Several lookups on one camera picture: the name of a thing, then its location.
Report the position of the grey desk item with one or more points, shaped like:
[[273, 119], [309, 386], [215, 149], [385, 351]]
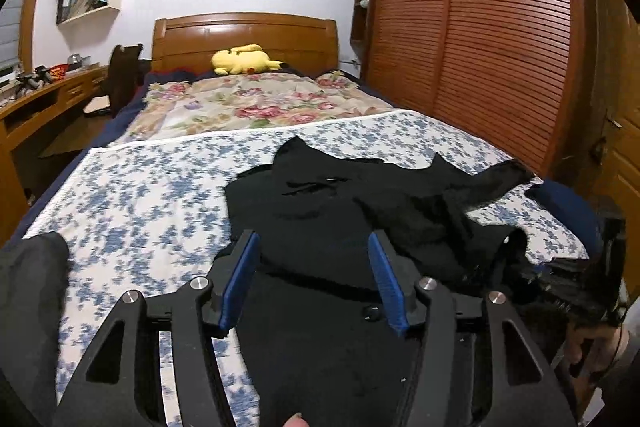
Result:
[[78, 61]]

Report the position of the wooden door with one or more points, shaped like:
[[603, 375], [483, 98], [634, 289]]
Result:
[[620, 157]]

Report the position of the blue floral bedspread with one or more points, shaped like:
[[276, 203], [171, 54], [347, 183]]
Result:
[[150, 187]]

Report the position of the wooden louvered wardrobe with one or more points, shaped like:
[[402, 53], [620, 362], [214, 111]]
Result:
[[500, 32]]

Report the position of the dark brown chair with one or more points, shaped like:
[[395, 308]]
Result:
[[122, 77]]

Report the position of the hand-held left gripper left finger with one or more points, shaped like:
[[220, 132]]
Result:
[[240, 277]]

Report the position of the dark grey cloth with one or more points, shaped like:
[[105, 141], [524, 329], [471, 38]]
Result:
[[30, 307]]

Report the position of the pink floral quilt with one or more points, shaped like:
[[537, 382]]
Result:
[[240, 102]]

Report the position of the wooden headboard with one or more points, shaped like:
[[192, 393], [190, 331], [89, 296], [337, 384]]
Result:
[[250, 32]]

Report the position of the black desk gadget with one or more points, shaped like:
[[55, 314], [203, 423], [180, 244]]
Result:
[[35, 79]]

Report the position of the red desk item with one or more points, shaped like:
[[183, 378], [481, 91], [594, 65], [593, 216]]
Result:
[[59, 71]]

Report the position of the grey window blinds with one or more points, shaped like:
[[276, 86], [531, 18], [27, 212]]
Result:
[[12, 32]]

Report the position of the person's right hand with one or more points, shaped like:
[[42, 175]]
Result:
[[582, 347]]

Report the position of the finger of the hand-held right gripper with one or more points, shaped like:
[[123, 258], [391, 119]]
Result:
[[567, 267]]

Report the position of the wooden desk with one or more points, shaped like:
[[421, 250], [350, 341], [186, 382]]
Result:
[[50, 89]]

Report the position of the person's left hand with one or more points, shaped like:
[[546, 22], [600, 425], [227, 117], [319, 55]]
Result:
[[296, 421]]

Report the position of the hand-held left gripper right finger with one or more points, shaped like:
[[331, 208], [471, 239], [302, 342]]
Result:
[[387, 282]]

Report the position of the yellow plush toy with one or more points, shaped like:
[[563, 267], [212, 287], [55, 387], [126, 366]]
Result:
[[240, 59]]

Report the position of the black garment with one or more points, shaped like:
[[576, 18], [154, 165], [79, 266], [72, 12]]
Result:
[[320, 227]]

